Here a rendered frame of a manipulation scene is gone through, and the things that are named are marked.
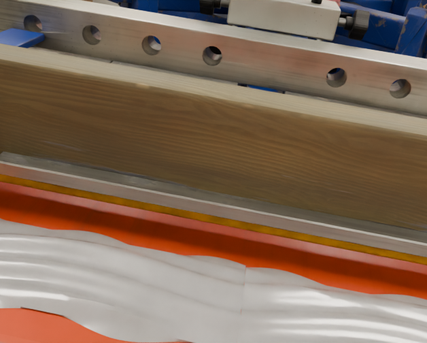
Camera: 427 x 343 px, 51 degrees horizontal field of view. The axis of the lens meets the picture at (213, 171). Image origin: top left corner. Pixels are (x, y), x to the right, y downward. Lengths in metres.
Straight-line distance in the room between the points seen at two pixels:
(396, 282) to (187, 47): 0.32
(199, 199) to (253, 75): 0.25
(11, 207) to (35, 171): 0.04
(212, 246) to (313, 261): 0.07
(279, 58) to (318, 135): 0.24
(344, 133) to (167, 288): 0.14
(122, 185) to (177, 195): 0.04
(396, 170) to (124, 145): 0.17
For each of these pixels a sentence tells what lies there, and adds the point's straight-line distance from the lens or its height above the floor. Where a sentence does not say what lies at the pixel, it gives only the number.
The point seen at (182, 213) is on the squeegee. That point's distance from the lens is 0.32.
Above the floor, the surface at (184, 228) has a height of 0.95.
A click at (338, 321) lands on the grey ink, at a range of 0.27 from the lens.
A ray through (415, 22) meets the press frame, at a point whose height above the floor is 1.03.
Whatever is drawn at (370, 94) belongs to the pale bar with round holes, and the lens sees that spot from 0.52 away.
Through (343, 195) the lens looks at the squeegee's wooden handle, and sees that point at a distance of 0.29.
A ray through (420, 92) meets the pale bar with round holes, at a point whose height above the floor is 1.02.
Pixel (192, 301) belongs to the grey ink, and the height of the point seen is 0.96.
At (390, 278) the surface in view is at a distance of 0.33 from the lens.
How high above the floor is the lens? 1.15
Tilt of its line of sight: 30 degrees down
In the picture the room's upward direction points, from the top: 9 degrees clockwise
